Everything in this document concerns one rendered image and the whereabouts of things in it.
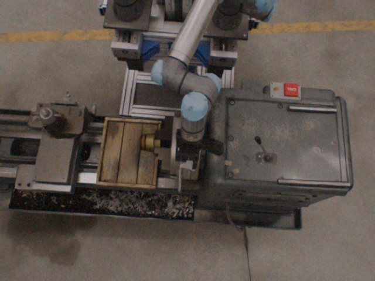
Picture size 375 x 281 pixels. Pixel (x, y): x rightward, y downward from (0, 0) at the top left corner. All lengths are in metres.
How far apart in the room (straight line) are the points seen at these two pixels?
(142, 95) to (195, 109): 1.70
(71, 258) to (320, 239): 1.82
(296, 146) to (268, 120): 0.16
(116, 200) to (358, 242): 1.81
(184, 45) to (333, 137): 0.76
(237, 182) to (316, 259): 1.51
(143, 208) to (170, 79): 1.09
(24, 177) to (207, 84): 1.13
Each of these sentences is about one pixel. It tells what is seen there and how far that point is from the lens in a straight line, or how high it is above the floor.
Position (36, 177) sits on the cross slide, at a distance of 1.75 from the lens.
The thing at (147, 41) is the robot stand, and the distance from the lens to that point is 1.86.
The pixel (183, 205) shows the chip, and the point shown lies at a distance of 2.00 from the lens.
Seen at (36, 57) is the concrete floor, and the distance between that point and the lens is 3.25.
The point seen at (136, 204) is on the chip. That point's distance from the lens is 1.99.
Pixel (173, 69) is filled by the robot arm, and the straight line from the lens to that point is 1.05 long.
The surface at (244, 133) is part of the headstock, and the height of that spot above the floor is 1.26.
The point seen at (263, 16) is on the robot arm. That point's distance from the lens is 1.57.
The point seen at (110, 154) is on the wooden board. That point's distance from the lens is 1.77.
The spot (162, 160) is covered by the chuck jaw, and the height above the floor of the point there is 1.11.
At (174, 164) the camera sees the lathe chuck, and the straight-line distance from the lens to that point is 1.41.
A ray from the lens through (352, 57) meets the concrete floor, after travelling 3.40.
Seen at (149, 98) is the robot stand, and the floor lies 0.21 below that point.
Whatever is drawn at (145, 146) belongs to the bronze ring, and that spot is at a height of 1.10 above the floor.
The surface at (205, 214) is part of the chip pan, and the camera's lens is 2.03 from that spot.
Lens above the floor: 2.55
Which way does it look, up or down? 72 degrees down
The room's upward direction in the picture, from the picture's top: 5 degrees clockwise
